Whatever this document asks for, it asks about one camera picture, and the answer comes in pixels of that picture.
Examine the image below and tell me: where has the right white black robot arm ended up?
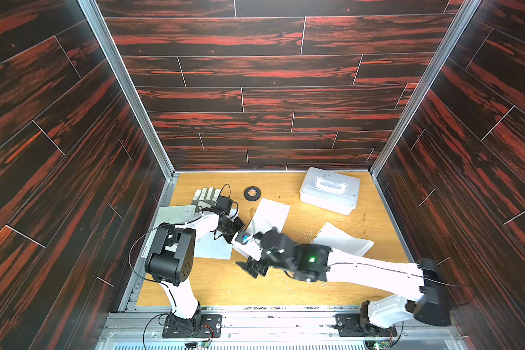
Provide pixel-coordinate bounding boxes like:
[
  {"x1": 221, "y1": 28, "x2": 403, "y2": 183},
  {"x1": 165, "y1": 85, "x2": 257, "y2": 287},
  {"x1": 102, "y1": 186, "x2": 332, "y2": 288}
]
[{"x1": 231, "y1": 224, "x2": 451, "y2": 329}]

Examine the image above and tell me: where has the small teal cover notebook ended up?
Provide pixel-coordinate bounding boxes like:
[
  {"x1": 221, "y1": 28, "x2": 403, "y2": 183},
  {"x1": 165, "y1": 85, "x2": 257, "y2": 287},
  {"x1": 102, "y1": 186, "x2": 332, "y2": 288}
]
[{"x1": 312, "y1": 223, "x2": 374, "y2": 257}]

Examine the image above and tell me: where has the white plastic storage box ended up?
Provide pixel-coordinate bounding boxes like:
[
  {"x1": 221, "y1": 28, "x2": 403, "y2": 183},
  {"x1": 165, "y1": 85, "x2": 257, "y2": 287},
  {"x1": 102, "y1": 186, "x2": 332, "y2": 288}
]
[{"x1": 300, "y1": 167, "x2": 361, "y2": 216}]

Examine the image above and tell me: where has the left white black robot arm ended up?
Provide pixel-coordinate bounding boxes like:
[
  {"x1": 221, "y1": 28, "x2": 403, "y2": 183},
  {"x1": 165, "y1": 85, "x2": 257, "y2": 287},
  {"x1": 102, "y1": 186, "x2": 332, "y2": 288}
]
[{"x1": 144, "y1": 195, "x2": 244, "y2": 320}]

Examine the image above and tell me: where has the black tape roll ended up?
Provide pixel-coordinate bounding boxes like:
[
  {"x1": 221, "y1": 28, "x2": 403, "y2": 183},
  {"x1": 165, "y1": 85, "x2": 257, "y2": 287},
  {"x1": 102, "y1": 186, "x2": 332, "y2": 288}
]
[{"x1": 244, "y1": 186, "x2": 261, "y2": 202}]

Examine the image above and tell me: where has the white grey work glove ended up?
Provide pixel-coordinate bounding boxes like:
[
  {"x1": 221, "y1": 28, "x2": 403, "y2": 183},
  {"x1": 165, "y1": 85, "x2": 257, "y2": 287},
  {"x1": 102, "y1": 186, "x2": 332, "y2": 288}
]
[{"x1": 191, "y1": 187, "x2": 221, "y2": 211}]

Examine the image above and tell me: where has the large white spiral notebook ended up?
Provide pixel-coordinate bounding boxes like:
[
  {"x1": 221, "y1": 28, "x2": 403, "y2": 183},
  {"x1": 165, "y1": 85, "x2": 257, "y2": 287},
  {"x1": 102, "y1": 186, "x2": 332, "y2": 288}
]
[{"x1": 194, "y1": 230, "x2": 232, "y2": 260}]

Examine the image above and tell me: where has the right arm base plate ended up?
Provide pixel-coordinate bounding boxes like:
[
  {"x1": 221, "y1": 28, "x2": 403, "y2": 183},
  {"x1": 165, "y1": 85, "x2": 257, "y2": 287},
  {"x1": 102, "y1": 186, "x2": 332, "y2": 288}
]
[{"x1": 333, "y1": 314, "x2": 398, "y2": 338}]

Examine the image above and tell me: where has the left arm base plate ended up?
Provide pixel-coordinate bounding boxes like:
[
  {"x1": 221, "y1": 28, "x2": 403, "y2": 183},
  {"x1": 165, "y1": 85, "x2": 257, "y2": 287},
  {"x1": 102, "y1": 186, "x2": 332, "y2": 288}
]
[{"x1": 162, "y1": 314, "x2": 223, "y2": 339}]

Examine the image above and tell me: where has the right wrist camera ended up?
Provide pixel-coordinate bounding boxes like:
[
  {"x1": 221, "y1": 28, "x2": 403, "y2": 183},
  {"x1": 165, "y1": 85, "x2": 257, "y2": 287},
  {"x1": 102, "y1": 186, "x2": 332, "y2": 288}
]
[{"x1": 236, "y1": 233, "x2": 251, "y2": 245}]

